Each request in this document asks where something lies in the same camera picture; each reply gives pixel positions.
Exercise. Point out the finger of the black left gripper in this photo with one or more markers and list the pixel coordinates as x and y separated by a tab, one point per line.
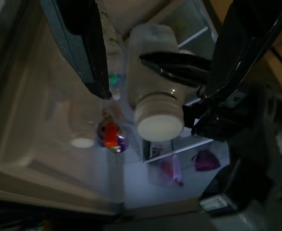
179	67

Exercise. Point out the white capped bottle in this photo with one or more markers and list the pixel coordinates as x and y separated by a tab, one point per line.
82	142

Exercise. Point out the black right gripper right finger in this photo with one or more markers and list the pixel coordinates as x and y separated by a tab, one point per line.
239	48

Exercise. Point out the silver two-door fridge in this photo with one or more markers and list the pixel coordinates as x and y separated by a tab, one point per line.
46	144

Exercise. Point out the cloudy bottle with white cap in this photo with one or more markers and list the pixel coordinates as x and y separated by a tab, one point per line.
155	108

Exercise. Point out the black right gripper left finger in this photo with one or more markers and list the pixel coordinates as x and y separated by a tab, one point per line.
85	43

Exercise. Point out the clear bottle with green label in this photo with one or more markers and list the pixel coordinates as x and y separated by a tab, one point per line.
116	79

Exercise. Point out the pink plastic packet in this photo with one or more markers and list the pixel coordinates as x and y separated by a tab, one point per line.
170	170

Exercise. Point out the red purple snack packet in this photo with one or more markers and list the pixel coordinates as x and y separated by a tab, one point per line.
110	134

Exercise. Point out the purple plastic item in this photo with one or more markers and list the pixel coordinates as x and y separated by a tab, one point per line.
205	161

